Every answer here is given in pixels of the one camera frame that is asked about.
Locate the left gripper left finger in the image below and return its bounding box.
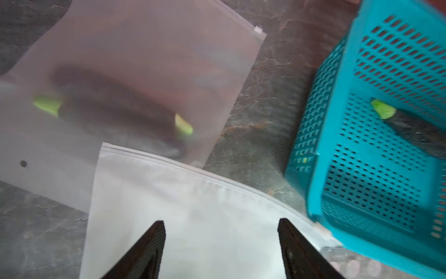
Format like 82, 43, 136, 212
102, 220, 166, 279

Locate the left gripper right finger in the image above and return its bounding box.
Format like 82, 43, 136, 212
278, 218, 343, 279

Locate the teal plastic basket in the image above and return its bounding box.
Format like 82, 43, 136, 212
285, 1, 446, 279

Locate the pink dotted zip-top bag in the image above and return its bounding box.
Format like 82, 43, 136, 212
321, 247, 416, 279

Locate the clear zip-top bag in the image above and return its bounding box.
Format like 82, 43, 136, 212
80, 143, 340, 279
1, 1, 266, 212

